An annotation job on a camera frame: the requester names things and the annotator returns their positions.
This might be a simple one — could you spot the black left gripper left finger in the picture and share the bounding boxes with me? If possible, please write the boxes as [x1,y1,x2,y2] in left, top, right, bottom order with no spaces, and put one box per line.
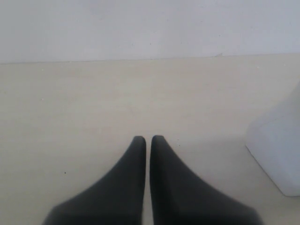
[43,136,146,225]

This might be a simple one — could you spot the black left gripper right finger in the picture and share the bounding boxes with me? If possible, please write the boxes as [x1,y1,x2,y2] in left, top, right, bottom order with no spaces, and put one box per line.
[150,135,262,225]

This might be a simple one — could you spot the white mannequin head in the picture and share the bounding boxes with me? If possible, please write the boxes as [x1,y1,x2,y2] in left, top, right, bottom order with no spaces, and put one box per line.
[246,86,300,196]

